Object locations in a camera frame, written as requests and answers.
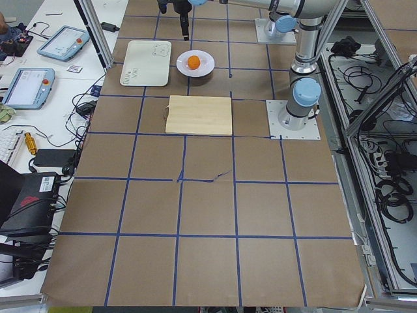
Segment cream bear tray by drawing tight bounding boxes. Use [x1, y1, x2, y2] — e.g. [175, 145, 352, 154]
[120, 40, 171, 87]

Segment far teach pendant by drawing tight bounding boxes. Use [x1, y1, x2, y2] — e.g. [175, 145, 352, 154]
[37, 25, 90, 61]

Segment small black power brick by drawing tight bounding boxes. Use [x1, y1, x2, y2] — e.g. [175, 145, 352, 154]
[100, 22, 120, 33]

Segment black computer box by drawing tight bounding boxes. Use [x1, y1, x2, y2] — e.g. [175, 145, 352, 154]
[1, 172, 61, 237]

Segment black power adapter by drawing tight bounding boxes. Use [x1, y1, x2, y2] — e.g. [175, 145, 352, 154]
[33, 149, 76, 167]

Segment white keyboard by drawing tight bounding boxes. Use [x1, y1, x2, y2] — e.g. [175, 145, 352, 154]
[0, 129, 24, 166]

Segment near teach pendant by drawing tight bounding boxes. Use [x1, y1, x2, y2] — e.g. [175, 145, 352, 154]
[3, 68, 55, 110]

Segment bamboo cutting board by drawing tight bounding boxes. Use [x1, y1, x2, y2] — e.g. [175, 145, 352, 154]
[165, 95, 233, 136]

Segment teach pendant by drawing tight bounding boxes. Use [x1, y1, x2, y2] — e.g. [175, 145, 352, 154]
[37, 25, 90, 61]
[3, 68, 55, 110]

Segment orange fruit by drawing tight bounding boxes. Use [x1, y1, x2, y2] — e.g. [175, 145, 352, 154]
[187, 55, 201, 70]

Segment gold cylinder tool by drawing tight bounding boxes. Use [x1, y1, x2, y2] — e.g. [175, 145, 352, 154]
[24, 132, 38, 155]

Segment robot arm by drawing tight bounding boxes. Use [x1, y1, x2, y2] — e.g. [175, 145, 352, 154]
[268, 12, 297, 37]
[220, 0, 347, 78]

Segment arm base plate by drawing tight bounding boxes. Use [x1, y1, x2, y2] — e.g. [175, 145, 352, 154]
[266, 100, 321, 140]
[255, 16, 297, 46]

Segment white round plate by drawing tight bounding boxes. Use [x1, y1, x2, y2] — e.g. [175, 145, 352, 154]
[177, 50, 215, 78]

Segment green plush toy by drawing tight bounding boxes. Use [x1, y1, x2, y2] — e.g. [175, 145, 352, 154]
[0, 103, 16, 124]

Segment aluminium frame post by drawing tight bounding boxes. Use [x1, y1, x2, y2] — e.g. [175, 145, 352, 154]
[73, 0, 113, 69]

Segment coiled black cables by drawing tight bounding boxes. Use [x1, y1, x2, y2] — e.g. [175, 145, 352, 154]
[374, 177, 415, 224]

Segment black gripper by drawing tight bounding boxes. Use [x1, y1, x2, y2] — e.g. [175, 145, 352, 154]
[158, 0, 192, 41]

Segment small printed card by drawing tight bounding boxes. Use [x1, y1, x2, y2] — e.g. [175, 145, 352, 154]
[67, 65, 82, 73]

